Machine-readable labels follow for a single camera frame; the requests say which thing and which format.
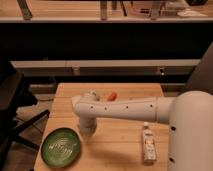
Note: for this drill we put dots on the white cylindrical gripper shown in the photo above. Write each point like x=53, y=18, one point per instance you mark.
x=87, y=126

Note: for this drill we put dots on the green ceramic bowl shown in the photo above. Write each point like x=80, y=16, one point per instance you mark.
x=60, y=148

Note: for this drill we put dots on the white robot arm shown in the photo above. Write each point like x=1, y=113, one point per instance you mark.
x=189, y=117

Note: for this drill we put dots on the white round object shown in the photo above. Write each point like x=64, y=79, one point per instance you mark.
x=92, y=94

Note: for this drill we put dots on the orange carrot toy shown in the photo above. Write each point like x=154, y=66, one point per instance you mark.
x=112, y=96

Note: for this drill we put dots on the white squeeze bottle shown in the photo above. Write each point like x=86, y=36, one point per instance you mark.
x=149, y=150

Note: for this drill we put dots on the black office chair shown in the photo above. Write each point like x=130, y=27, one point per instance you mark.
x=14, y=93

